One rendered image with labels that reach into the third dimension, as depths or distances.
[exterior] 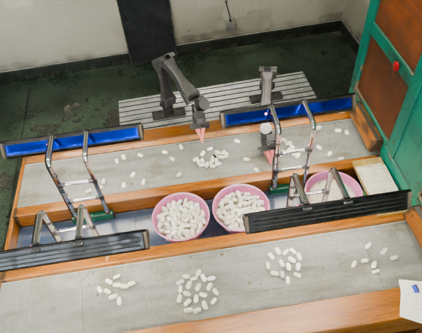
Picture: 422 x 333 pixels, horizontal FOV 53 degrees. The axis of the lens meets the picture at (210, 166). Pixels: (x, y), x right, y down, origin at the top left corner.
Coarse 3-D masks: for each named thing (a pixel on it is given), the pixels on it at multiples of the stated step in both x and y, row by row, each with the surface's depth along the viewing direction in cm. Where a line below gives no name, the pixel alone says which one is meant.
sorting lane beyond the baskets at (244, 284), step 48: (288, 240) 186; (336, 240) 185; (384, 240) 183; (48, 288) 178; (96, 288) 177; (144, 288) 176; (192, 288) 174; (240, 288) 173; (288, 288) 172; (336, 288) 171; (384, 288) 169
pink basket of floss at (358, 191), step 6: (318, 174) 207; (324, 174) 208; (342, 174) 206; (312, 180) 206; (348, 180) 205; (354, 180) 202; (306, 186) 202; (354, 186) 203; (360, 186) 199; (360, 192) 199
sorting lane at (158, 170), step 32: (288, 128) 232; (352, 128) 229; (64, 160) 226; (96, 160) 225; (128, 160) 223; (160, 160) 222; (192, 160) 221; (224, 160) 219; (256, 160) 218; (288, 160) 217; (320, 160) 215; (32, 192) 213
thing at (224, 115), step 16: (336, 96) 191; (352, 96) 191; (224, 112) 188; (240, 112) 189; (256, 112) 190; (288, 112) 191; (304, 112) 192; (320, 112) 192; (336, 112) 193; (224, 128) 191
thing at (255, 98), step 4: (272, 92) 261; (276, 92) 261; (280, 92) 261; (252, 96) 260; (256, 96) 260; (260, 96) 259; (272, 96) 259; (276, 96) 259; (280, 96) 258; (252, 100) 258; (256, 100) 257; (260, 100) 257
